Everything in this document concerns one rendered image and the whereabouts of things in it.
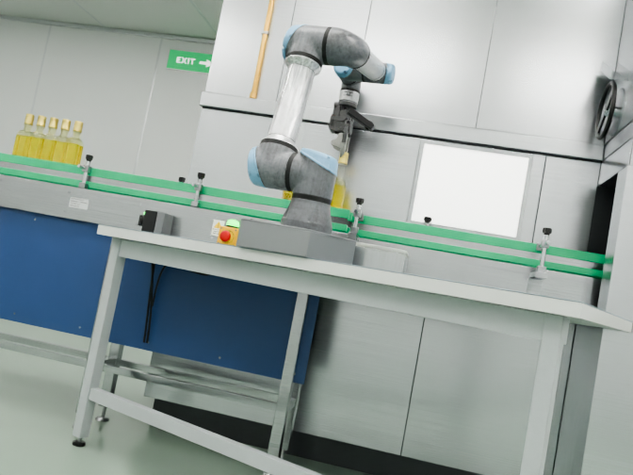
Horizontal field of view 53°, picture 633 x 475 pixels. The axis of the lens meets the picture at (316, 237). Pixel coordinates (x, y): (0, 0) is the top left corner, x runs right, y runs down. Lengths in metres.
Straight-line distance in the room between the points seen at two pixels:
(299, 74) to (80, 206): 1.06
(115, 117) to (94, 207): 3.90
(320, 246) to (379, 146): 0.91
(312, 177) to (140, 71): 4.76
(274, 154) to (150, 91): 4.54
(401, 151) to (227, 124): 0.74
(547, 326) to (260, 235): 0.80
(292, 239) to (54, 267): 1.19
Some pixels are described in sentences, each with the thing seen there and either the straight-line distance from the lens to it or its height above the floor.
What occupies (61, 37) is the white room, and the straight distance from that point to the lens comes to 6.98.
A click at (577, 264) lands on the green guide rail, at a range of 2.40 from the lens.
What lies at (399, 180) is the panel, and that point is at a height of 1.14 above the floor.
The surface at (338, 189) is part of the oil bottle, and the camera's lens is 2.40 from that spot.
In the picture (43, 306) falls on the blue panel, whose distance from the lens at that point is 2.67.
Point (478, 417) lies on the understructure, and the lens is 2.57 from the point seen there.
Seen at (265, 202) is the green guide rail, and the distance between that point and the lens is 2.34.
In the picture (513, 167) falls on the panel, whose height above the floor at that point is 1.26.
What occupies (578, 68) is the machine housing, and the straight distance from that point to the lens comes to 2.75.
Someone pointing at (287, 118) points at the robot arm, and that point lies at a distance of 1.93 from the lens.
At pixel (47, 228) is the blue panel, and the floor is 0.70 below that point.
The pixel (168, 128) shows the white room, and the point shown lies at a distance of 6.17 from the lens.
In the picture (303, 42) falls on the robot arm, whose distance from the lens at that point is 2.02.
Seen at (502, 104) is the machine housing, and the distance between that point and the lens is 2.66.
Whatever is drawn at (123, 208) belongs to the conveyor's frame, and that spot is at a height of 0.83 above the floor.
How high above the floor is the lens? 0.69
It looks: 4 degrees up
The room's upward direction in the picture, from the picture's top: 11 degrees clockwise
